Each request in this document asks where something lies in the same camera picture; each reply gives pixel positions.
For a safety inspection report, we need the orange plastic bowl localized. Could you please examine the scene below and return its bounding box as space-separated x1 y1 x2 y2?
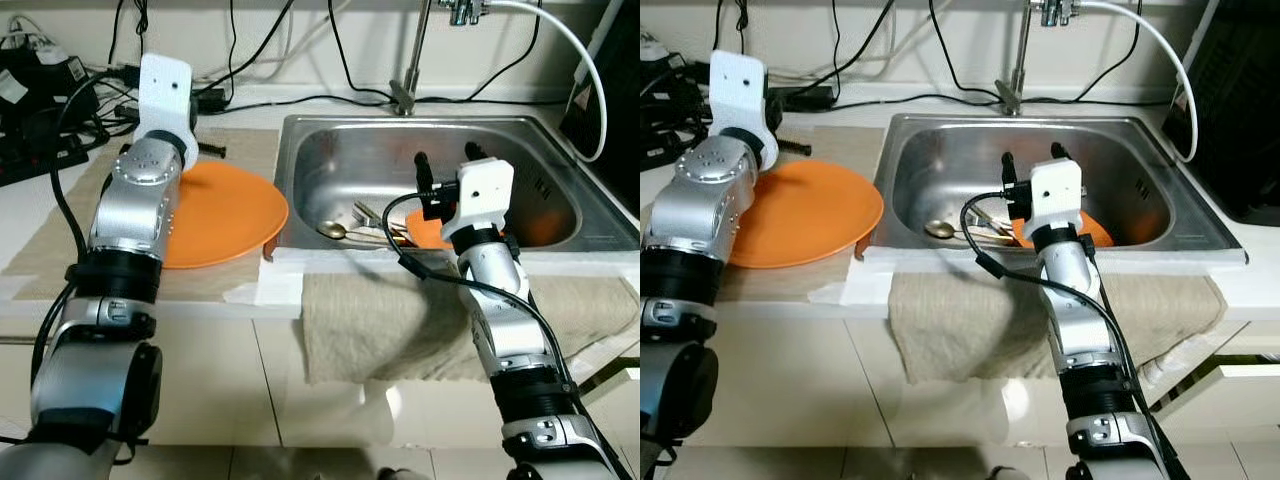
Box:
1010 210 1116 251
405 205 576 251

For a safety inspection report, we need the orange plastic plate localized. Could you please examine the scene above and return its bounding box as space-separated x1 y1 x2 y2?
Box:
730 160 886 269
160 160 291 271

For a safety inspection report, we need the metal spoon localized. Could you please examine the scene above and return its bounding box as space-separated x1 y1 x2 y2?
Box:
318 221 401 246
923 221 1001 246

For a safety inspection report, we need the cream kitchen cabinet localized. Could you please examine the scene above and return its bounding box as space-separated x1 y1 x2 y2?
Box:
0 300 641 451
660 300 1280 451

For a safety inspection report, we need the stainless steel sink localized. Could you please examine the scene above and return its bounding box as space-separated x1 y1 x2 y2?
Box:
862 113 1249 266
265 113 641 253

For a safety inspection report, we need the black boxy charger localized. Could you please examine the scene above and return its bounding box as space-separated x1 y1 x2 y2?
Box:
640 35 701 111
0 45 91 111

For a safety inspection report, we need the black power strip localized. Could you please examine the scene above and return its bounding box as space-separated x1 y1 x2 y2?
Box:
0 130 91 186
640 120 701 166

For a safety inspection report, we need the beige towel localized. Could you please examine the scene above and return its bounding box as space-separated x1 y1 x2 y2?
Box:
300 272 641 386
888 272 1231 386

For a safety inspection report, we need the beige counter mat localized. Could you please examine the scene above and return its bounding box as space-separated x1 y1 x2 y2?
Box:
5 125 301 306
640 125 901 301

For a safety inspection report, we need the black countertop appliance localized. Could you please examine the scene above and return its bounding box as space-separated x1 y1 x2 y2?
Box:
560 0 641 186
1175 0 1280 226

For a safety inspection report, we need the open white drawer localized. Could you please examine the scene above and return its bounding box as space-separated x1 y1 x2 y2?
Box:
560 340 641 401
1145 330 1280 421

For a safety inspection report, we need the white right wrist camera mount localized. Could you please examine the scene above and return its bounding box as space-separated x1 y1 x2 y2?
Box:
440 158 516 241
1025 158 1086 241

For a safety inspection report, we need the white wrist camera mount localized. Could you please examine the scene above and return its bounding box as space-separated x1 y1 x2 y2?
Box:
708 50 776 161
1025 158 1086 241
133 53 201 166
440 158 516 241

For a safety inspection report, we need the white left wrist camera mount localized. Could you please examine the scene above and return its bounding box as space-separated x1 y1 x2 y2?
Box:
708 50 776 161
133 53 201 166

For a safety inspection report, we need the white faucet hose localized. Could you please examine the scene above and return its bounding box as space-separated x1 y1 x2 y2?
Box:
1075 0 1201 163
485 0 609 163

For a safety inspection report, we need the thin black power cable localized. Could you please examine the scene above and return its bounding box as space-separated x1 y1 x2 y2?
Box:
327 0 401 104
928 0 1006 104

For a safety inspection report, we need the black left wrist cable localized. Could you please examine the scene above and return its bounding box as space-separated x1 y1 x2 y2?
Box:
30 70 146 391

